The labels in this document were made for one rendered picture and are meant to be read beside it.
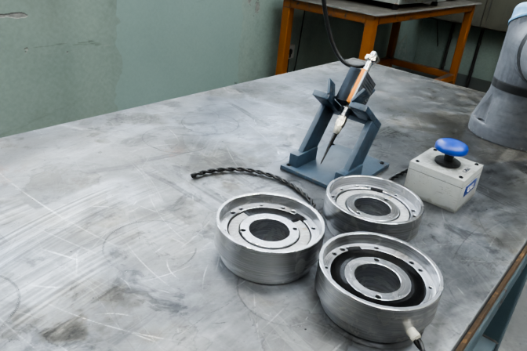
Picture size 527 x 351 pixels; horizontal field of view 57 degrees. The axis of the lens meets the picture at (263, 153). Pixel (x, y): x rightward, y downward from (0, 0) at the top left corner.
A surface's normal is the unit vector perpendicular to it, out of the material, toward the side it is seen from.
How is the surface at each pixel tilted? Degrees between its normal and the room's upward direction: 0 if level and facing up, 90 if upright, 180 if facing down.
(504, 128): 73
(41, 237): 0
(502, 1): 90
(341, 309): 90
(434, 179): 90
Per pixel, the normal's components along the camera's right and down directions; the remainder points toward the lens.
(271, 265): 0.04, 0.42
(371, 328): -0.26, 0.38
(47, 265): 0.10, -0.91
